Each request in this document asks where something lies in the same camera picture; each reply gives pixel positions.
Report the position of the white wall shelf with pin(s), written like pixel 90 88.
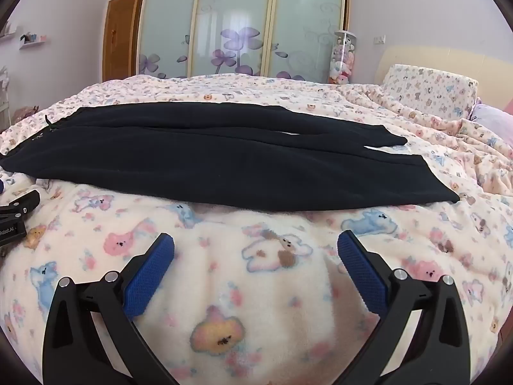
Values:
pixel 34 43

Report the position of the clear cylinder of plush toys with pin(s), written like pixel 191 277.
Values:
pixel 342 58

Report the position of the brown clutter pile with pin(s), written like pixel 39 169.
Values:
pixel 26 113

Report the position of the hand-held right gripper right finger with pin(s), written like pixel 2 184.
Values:
pixel 360 268

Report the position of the pink pillow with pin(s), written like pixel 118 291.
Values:
pixel 509 107

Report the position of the small bear print quilt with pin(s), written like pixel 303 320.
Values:
pixel 280 90

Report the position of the white wall socket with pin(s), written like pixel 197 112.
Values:
pixel 379 39

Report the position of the black pants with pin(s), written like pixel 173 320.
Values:
pixel 240 160

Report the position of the frosted glass sliding wardrobe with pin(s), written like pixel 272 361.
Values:
pixel 240 20

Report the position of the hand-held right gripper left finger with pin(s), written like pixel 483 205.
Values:
pixel 152 272

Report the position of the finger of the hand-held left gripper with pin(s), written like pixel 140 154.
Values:
pixel 22 203

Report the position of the wooden door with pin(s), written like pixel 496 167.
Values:
pixel 120 40

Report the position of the fleece bear print blanket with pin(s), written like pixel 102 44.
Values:
pixel 256 288

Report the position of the white rack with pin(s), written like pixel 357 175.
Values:
pixel 4 96

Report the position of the purple pillow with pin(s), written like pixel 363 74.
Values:
pixel 493 122

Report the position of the cream headboard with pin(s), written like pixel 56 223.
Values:
pixel 441 58

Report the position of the bear print pillow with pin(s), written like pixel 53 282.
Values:
pixel 433 88

